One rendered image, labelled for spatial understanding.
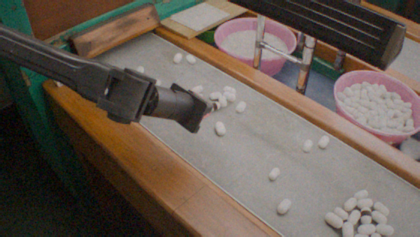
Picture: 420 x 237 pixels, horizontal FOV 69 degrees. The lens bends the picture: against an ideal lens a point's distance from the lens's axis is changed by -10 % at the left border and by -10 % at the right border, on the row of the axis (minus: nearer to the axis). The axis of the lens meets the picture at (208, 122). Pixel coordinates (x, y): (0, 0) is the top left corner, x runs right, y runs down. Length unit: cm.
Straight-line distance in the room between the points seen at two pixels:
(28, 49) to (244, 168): 49
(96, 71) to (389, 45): 45
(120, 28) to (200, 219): 64
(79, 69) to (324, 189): 53
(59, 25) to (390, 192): 95
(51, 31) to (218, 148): 57
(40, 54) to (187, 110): 28
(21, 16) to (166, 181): 57
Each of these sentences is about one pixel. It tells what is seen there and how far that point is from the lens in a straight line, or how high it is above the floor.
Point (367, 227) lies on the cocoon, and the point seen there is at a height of 76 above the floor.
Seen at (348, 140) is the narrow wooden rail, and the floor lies 75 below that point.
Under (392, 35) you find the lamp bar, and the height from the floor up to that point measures 109.
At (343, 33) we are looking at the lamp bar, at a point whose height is 107.
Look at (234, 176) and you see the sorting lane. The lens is 73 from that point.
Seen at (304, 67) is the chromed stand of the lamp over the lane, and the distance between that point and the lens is 88.
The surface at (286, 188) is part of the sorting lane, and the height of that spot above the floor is 74.
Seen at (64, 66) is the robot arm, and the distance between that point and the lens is 55.
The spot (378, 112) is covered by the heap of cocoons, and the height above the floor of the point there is 74.
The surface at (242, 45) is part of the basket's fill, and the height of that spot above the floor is 74.
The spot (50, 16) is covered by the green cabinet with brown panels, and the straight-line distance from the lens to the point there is 100.
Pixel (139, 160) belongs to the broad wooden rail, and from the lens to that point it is 74.
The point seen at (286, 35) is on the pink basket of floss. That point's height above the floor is 75.
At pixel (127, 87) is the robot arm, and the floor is 100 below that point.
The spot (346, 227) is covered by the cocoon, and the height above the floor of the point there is 76.
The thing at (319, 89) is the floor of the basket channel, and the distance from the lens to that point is 110.
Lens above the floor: 133
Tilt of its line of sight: 44 degrees down
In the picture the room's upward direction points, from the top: straight up
